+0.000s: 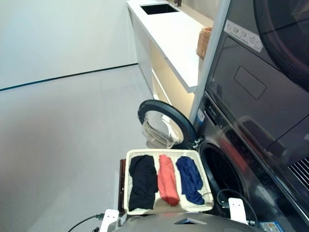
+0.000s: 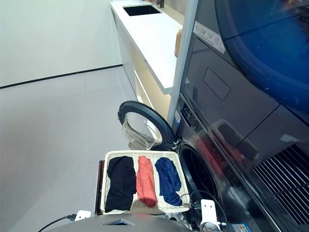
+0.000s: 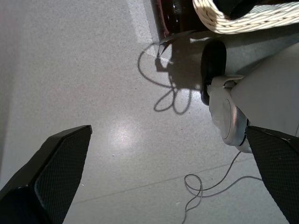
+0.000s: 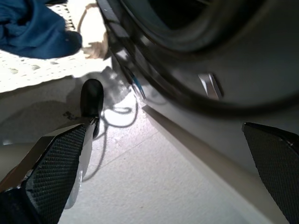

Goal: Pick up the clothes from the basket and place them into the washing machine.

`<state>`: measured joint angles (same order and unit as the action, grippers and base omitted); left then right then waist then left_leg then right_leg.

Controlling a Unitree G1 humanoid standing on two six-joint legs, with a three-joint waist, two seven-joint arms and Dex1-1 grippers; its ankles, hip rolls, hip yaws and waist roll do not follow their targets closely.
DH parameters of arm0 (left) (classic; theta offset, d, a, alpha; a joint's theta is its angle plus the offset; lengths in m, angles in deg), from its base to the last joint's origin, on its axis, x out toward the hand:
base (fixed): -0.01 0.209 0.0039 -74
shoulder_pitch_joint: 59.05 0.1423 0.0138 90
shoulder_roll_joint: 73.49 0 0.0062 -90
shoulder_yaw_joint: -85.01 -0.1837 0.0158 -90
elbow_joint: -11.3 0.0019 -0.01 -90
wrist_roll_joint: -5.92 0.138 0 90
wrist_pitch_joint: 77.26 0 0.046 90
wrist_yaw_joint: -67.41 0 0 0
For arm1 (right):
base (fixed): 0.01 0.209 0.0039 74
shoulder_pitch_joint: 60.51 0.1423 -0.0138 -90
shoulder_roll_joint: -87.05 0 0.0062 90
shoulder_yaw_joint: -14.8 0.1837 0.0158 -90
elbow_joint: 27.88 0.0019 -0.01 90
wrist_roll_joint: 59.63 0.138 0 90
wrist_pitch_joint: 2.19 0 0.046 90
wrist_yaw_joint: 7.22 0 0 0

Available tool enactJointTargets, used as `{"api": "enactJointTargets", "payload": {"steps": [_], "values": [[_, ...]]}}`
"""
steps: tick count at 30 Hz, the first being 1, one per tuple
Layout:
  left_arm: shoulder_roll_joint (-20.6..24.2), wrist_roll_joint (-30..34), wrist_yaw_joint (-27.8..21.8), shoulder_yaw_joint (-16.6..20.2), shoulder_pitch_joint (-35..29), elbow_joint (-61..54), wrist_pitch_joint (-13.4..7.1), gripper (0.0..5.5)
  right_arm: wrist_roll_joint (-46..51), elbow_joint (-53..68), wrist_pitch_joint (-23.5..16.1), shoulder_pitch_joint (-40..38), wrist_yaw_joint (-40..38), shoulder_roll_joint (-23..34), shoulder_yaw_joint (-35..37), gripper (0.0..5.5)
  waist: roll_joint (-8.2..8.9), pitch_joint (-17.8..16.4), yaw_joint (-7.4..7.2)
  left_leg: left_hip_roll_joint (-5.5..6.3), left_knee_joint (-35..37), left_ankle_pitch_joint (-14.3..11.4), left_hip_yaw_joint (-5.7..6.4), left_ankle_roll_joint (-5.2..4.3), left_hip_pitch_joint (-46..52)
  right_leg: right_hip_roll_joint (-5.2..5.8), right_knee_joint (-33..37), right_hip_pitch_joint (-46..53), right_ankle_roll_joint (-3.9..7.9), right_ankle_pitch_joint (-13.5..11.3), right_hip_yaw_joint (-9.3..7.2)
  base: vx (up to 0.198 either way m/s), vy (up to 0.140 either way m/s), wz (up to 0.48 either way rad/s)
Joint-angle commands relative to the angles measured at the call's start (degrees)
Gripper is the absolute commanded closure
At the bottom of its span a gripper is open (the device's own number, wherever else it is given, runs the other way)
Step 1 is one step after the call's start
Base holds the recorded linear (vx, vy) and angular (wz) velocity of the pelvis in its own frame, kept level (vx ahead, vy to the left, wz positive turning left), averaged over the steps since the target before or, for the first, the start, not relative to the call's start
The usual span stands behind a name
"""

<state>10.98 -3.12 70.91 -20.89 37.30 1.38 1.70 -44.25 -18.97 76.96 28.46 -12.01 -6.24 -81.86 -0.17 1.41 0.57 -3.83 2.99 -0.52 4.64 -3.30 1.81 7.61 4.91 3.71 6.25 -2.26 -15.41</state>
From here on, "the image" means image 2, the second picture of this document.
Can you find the navy blue garment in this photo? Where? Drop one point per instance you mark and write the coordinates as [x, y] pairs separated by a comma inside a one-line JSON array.
[[169, 178]]

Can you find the red orange garment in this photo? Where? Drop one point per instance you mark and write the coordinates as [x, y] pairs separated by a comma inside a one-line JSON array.
[[144, 181]]

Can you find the black garment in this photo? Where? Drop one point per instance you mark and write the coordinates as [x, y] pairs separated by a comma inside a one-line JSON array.
[[120, 183]]

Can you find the small brown wicker basket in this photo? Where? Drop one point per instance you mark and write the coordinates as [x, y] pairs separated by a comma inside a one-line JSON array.
[[178, 43]]

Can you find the dark brown basket stand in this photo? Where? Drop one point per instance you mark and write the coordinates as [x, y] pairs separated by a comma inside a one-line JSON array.
[[99, 188]]

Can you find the pale woven laundry basket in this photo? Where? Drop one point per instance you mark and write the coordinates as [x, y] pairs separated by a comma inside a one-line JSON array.
[[135, 205]]

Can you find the round glass washer door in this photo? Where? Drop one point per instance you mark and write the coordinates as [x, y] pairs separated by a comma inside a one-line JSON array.
[[142, 130]]

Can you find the small white blue sticker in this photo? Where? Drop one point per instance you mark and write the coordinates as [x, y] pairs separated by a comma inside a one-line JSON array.
[[177, 118]]

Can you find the white cabinet side panel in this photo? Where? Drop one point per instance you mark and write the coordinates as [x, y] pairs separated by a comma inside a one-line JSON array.
[[183, 60]]

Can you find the white counter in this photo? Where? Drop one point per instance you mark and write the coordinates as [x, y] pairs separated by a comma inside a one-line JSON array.
[[149, 36]]

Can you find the dark grey stacked dryer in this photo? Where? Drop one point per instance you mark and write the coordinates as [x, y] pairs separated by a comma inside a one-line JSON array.
[[241, 84]]

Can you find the white warning sticker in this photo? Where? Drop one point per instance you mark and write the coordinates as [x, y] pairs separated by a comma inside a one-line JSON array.
[[207, 35]]

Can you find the black sink basin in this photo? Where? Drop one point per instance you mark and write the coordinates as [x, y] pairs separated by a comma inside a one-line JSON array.
[[142, 10]]

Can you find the silver robot torso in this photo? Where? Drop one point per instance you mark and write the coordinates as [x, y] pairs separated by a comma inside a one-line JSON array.
[[96, 224]]

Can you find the blue energy label sticker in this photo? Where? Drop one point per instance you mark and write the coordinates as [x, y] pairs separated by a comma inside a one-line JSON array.
[[241, 228]]

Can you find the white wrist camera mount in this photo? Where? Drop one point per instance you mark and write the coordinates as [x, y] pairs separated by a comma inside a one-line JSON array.
[[208, 212], [82, 214]]

